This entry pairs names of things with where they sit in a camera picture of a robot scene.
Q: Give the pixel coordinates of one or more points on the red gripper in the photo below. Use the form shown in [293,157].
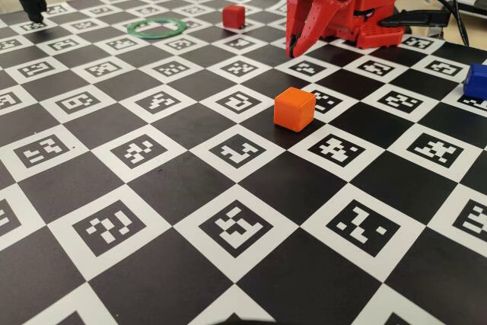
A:
[313,17]

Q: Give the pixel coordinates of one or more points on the red cube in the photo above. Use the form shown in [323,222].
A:
[233,16]

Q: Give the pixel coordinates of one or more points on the blue cube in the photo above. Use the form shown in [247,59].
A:
[477,81]

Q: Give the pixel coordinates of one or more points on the orange cube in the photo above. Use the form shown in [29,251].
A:
[293,110]

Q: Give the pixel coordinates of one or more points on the black clamp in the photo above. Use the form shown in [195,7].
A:
[418,18]

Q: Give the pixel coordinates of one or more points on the black white marker mat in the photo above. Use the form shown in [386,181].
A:
[171,188]

